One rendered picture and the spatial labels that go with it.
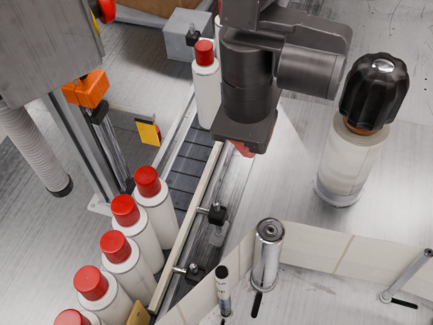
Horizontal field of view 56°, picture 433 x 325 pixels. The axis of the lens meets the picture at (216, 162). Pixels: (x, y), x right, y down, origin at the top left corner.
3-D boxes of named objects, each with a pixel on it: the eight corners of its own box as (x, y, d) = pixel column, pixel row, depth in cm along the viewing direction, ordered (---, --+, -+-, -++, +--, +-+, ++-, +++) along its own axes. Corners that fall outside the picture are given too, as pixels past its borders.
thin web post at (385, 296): (390, 305, 64) (438, 261, 49) (377, 302, 65) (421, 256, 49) (391, 293, 65) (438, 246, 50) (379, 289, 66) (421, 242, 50)
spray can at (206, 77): (218, 133, 86) (212, 57, 69) (194, 128, 87) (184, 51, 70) (225, 115, 89) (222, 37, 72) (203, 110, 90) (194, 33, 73)
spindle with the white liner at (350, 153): (359, 211, 74) (417, 96, 49) (309, 199, 76) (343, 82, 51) (365, 172, 79) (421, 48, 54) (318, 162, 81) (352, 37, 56)
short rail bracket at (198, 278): (204, 300, 71) (199, 276, 61) (171, 289, 72) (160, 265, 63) (210, 283, 73) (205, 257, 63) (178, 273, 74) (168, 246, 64)
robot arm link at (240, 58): (230, 2, 42) (208, 35, 39) (296, 14, 40) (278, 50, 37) (232, 55, 47) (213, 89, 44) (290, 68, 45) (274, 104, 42)
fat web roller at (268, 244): (273, 296, 66) (283, 250, 51) (246, 287, 67) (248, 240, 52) (279, 269, 68) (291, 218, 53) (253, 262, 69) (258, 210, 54)
